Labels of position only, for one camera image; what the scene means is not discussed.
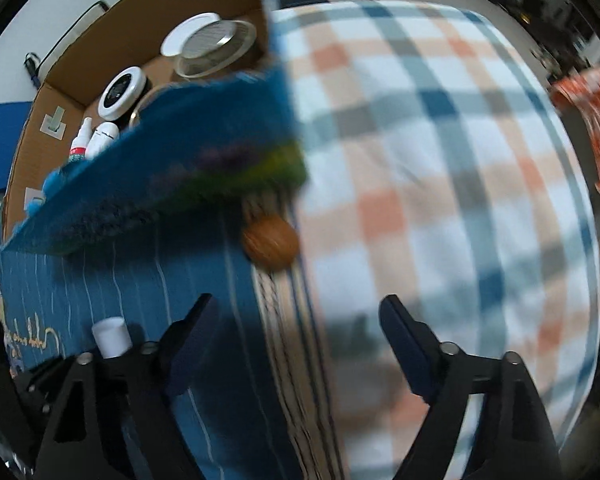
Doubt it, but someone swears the cardboard box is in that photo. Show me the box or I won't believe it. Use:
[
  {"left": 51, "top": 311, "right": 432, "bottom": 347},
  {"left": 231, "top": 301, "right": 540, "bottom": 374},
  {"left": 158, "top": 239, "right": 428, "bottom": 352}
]
[{"left": 0, "top": 0, "right": 309, "bottom": 257}]

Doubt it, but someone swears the metal strainer cup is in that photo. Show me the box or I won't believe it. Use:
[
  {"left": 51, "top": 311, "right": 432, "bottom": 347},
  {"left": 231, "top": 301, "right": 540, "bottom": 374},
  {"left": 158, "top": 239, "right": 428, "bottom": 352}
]
[{"left": 174, "top": 19, "right": 257, "bottom": 80}]

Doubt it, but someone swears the small white cylinder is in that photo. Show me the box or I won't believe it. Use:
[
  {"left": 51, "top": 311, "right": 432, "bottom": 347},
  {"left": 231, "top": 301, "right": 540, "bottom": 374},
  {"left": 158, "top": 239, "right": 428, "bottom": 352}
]
[{"left": 91, "top": 316, "right": 133, "bottom": 360}]

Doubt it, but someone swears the brown walnut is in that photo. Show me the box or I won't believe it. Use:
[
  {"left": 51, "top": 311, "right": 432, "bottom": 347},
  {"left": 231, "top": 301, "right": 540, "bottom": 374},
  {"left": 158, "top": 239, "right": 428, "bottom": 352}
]
[{"left": 241, "top": 214, "right": 300, "bottom": 272}]

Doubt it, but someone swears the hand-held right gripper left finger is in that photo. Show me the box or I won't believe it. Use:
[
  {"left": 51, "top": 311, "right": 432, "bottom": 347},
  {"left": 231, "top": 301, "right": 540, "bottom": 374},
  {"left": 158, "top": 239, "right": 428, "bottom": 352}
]
[{"left": 32, "top": 294, "right": 221, "bottom": 480}]

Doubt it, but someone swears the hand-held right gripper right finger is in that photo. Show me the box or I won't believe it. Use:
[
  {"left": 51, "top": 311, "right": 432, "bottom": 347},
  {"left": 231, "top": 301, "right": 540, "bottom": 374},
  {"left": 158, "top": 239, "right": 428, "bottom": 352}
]
[{"left": 380, "top": 295, "right": 563, "bottom": 480}]

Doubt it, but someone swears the black exercise machine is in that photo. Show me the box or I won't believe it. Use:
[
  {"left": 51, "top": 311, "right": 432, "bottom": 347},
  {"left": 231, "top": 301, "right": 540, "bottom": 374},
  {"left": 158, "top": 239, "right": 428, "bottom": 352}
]
[{"left": 510, "top": 0, "right": 588, "bottom": 51}]

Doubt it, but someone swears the plaid blanket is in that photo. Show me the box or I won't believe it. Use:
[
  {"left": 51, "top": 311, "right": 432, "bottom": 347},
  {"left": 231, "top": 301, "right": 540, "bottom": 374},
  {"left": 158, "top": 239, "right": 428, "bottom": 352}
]
[{"left": 267, "top": 0, "right": 600, "bottom": 480}]

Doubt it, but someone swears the white rounded earbud case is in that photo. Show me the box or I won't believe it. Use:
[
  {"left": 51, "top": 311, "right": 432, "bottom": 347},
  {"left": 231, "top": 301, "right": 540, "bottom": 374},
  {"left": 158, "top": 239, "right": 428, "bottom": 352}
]
[{"left": 85, "top": 122, "right": 121, "bottom": 159}]

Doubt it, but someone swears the white round jar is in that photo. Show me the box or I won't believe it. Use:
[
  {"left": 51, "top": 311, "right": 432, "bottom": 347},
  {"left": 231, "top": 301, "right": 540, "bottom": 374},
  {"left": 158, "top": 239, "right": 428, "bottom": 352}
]
[{"left": 160, "top": 12, "right": 221, "bottom": 57}]

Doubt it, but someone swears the black and white round device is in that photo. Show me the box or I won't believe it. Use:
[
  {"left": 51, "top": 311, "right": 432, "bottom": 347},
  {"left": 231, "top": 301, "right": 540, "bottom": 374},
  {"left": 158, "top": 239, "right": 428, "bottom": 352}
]
[{"left": 98, "top": 67, "right": 148, "bottom": 122}]

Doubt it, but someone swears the white spray bottle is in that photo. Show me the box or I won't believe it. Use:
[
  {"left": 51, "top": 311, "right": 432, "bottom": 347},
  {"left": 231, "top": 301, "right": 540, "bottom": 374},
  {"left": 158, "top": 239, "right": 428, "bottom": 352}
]
[{"left": 67, "top": 117, "right": 94, "bottom": 165}]

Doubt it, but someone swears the orange patterned towel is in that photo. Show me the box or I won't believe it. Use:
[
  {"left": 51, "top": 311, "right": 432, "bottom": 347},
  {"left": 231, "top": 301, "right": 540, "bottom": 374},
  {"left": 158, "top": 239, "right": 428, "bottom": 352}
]
[{"left": 550, "top": 62, "right": 600, "bottom": 194}]

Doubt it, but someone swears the white quilted chair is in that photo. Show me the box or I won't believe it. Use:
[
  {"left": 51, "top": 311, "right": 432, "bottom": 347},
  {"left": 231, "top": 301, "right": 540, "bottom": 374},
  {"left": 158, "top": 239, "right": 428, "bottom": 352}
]
[{"left": 42, "top": 0, "right": 112, "bottom": 63}]

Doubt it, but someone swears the blue foam mat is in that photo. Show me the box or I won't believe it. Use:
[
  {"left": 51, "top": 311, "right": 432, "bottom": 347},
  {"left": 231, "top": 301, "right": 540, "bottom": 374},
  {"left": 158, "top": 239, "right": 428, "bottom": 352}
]
[{"left": 0, "top": 101, "right": 33, "bottom": 196}]

